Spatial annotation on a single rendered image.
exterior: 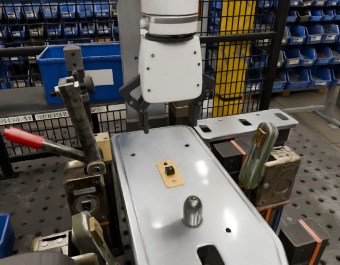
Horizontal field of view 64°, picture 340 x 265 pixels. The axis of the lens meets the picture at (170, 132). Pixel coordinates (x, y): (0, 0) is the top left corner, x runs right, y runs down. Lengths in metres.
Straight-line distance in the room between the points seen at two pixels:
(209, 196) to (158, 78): 0.23
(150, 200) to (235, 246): 0.16
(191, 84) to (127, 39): 0.30
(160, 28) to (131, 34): 0.31
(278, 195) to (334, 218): 0.42
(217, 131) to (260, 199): 0.22
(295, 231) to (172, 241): 0.20
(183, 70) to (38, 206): 0.73
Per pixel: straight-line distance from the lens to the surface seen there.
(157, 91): 0.43
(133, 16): 0.70
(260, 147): 0.53
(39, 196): 1.05
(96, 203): 0.54
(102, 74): 0.81
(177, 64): 0.43
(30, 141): 0.48
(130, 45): 0.71
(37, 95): 0.94
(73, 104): 0.43
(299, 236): 0.51
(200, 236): 0.45
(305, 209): 1.00
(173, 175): 0.55
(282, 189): 0.62
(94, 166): 0.48
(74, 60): 0.73
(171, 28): 0.40
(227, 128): 0.74
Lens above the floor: 1.35
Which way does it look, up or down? 30 degrees down
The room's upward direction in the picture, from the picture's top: straight up
